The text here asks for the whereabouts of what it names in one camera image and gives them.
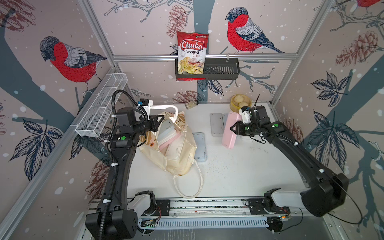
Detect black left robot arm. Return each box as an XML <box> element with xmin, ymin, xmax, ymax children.
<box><xmin>86</xmin><ymin>90</ymin><xmax>165</xmax><ymax>240</ymax></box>

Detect grey pencil case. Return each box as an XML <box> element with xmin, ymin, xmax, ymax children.
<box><xmin>193</xmin><ymin>133</ymin><xmax>207</xmax><ymax>162</ymax></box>

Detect pink pencil case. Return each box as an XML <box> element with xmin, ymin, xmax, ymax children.
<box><xmin>157</xmin><ymin>130</ymin><xmax>181</xmax><ymax>151</ymax></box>
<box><xmin>222</xmin><ymin>112</ymin><xmax>242</xmax><ymax>149</ymax></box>

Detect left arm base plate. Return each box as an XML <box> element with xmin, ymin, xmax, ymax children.
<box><xmin>129</xmin><ymin>199</ymin><xmax>171</xmax><ymax>217</ymax></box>

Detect white wire mesh tray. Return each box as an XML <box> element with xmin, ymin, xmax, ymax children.
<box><xmin>75</xmin><ymin>73</ymin><xmax>128</xmax><ymax>138</ymax></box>

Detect small glass jar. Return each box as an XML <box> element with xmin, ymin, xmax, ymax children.
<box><xmin>185</xmin><ymin>100</ymin><xmax>199</xmax><ymax>110</ymax></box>

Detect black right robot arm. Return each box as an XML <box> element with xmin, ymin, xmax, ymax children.
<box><xmin>225</xmin><ymin>106</ymin><xmax>349</xmax><ymax>217</ymax></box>

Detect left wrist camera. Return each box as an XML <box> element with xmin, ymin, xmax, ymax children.
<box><xmin>138</xmin><ymin>99</ymin><xmax>153</xmax><ymax>115</ymax></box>

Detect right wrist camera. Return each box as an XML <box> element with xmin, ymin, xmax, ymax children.
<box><xmin>239</xmin><ymin>108</ymin><xmax>252</xmax><ymax>124</ymax></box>

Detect white pencil case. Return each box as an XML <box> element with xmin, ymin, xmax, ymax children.
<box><xmin>210</xmin><ymin>113</ymin><xmax>225</xmax><ymax>137</ymax></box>

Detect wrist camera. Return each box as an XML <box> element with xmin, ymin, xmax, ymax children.
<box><xmin>138</xmin><ymin>99</ymin><xmax>153</xmax><ymax>115</ymax></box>
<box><xmin>239</xmin><ymin>108</ymin><xmax>252</xmax><ymax>124</ymax></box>

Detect black wire wall basket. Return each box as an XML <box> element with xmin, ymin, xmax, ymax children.
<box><xmin>175</xmin><ymin>58</ymin><xmax>240</xmax><ymax>81</ymax></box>

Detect cream canvas tote bag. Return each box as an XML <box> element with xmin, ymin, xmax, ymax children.
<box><xmin>139</xmin><ymin>105</ymin><xmax>204</xmax><ymax>199</ymax></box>

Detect red Chuba cassava chips bag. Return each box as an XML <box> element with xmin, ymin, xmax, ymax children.
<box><xmin>176</xmin><ymin>32</ymin><xmax>209</xmax><ymax>81</ymax></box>

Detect beige bun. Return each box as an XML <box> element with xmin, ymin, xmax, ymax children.
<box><xmin>238</xmin><ymin>102</ymin><xmax>249</xmax><ymax>109</ymax></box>
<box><xmin>233</xmin><ymin>95</ymin><xmax>244</xmax><ymax>104</ymax></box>

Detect white case in bag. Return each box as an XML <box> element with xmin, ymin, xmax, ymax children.
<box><xmin>157</xmin><ymin>120</ymin><xmax>178</xmax><ymax>145</ymax></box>

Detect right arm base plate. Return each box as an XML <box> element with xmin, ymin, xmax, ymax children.
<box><xmin>245</xmin><ymin>198</ymin><xmax>291</xmax><ymax>215</ymax></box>

